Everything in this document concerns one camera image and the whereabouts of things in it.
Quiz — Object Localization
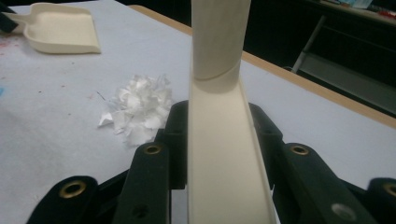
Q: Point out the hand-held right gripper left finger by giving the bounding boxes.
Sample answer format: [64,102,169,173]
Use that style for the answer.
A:
[112,100,190,224]

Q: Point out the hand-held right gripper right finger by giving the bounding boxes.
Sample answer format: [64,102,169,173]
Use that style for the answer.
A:
[248,103,379,224]

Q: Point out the cream plastic dustpan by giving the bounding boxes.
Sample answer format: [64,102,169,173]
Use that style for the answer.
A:
[3,2,103,55]

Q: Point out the pile of white paper scraps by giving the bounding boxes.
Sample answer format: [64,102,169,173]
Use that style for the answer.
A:
[97,74,175,147]

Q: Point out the cream hand brush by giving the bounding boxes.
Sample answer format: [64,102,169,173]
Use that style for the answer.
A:
[187,0,278,224]

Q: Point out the white metal desk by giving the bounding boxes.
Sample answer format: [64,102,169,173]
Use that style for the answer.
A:
[290,0,396,119]

